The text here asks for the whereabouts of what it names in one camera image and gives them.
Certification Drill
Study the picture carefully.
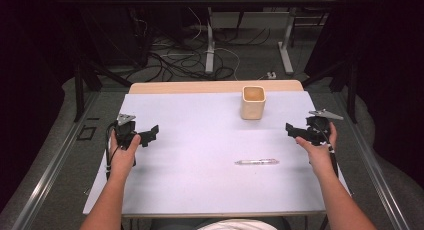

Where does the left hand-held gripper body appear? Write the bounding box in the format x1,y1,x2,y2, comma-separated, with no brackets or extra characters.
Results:
113,113,148,151

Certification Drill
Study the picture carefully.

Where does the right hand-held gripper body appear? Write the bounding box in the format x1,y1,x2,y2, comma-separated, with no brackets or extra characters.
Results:
303,108,345,148

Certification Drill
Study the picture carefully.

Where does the person's right hand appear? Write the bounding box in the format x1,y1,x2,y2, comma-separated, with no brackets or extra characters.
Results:
294,121,338,174

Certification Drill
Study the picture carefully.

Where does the person's left hand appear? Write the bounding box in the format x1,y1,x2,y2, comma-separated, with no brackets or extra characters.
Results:
108,129,142,182

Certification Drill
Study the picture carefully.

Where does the beige square cup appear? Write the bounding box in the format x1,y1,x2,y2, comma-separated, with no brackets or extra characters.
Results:
240,85,267,121

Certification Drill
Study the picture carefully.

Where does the clear white pen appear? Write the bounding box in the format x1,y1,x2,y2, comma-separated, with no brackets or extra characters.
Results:
233,158,281,166

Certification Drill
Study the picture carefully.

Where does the black metal stand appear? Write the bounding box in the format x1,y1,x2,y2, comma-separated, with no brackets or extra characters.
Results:
73,54,134,123
301,54,360,125

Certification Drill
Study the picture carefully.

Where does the white table mat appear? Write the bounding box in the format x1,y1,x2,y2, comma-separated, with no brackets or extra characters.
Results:
82,90,352,216

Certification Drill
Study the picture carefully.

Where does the wooden table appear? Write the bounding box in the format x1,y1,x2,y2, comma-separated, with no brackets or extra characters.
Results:
120,79,327,220

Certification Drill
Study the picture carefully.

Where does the dark curtain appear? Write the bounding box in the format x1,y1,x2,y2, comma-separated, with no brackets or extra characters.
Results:
0,0,84,211
304,0,424,188

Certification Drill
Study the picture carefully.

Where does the white-legged background desk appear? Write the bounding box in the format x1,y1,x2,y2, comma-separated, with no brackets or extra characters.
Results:
184,0,338,76

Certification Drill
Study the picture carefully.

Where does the person's white shirt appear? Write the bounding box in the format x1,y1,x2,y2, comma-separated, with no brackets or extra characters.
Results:
196,218,280,230

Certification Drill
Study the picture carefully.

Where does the black horizontal bar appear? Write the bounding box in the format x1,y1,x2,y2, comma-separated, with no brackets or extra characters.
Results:
55,0,371,5

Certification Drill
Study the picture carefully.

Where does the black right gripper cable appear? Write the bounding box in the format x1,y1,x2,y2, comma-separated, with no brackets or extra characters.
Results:
319,123,340,178

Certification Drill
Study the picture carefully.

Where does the metal floor rail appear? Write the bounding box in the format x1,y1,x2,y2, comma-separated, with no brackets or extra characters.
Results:
332,91,412,230
9,91,102,230

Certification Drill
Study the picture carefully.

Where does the tangle of black floor cables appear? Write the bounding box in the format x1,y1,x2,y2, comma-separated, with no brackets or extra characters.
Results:
125,18,272,83

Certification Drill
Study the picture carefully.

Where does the white floor cable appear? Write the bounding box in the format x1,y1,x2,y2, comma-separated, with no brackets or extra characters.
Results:
186,6,242,82

